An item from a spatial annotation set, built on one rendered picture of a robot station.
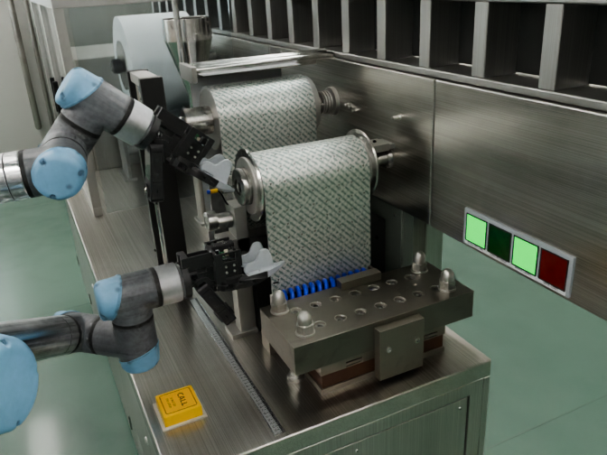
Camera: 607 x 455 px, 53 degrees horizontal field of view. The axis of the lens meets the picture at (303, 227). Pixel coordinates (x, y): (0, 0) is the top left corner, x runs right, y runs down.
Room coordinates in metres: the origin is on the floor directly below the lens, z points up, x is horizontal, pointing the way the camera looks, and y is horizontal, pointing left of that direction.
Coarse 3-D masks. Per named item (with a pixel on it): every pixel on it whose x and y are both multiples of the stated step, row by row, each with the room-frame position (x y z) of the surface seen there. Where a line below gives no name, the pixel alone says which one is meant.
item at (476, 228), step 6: (468, 216) 1.02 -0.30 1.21; (468, 222) 1.02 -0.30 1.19; (474, 222) 1.01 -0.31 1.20; (480, 222) 0.99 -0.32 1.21; (468, 228) 1.02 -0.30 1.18; (474, 228) 1.01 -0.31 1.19; (480, 228) 0.99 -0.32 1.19; (468, 234) 1.02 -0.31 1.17; (474, 234) 1.01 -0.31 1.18; (480, 234) 0.99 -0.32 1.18; (474, 240) 1.00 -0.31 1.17; (480, 240) 0.99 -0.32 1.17
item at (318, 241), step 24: (288, 216) 1.11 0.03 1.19; (312, 216) 1.13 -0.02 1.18; (336, 216) 1.15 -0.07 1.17; (360, 216) 1.18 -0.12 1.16; (288, 240) 1.11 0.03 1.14; (312, 240) 1.13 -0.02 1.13; (336, 240) 1.15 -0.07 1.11; (360, 240) 1.18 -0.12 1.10; (288, 264) 1.11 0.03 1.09; (312, 264) 1.13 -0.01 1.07; (336, 264) 1.15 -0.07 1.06; (360, 264) 1.18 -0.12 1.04
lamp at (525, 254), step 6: (516, 240) 0.91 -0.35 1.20; (522, 240) 0.90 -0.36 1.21; (516, 246) 0.91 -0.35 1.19; (522, 246) 0.90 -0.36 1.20; (528, 246) 0.89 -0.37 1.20; (534, 246) 0.88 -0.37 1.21; (516, 252) 0.91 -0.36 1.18; (522, 252) 0.90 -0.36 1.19; (528, 252) 0.89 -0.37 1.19; (534, 252) 0.88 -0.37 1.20; (516, 258) 0.91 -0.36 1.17; (522, 258) 0.90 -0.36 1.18; (528, 258) 0.89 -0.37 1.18; (534, 258) 0.88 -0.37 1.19; (516, 264) 0.91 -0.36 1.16; (522, 264) 0.90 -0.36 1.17; (528, 264) 0.88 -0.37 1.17; (534, 264) 0.87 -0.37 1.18; (528, 270) 0.88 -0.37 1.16; (534, 270) 0.87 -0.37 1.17
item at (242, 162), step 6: (366, 150) 1.21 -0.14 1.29; (240, 162) 1.16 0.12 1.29; (246, 162) 1.13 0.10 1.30; (246, 168) 1.13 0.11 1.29; (252, 174) 1.10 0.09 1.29; (252, 180) 1.10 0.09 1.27; (252, 186) 1.11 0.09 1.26; (252, 204) 1.11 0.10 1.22; (264, 204) 1.10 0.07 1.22; (252, 210) 1.12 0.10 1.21; (264, 210) 1.12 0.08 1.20
